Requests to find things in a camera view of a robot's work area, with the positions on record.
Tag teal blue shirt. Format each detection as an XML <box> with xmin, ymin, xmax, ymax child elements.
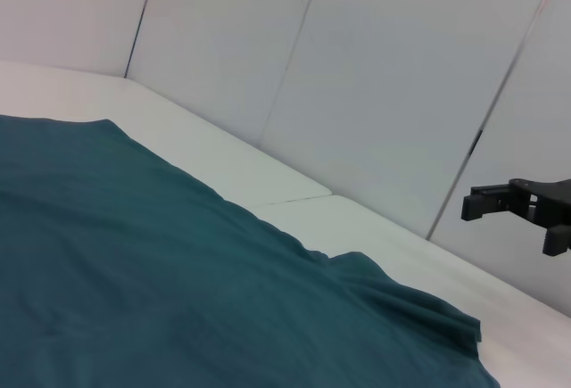
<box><xmin>0</xmin><ymin>114</ymin><xmax>501</xmax><ymax>388</ymax></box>

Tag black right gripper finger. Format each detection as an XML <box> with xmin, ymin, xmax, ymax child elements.
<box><xmin>541</xmin><ymin>225</ymin><xmax>571</xmax><ymax>257</ymax></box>
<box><xmin>460</xmin><ymin>184</ymin><xmax>513</xmax><ymax>222</ymax></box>

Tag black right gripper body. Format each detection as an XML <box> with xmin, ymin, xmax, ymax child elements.
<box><xmin>507</xmin><ymin>177</ymin><xmax>571</xmax><ymax>231</ymax></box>

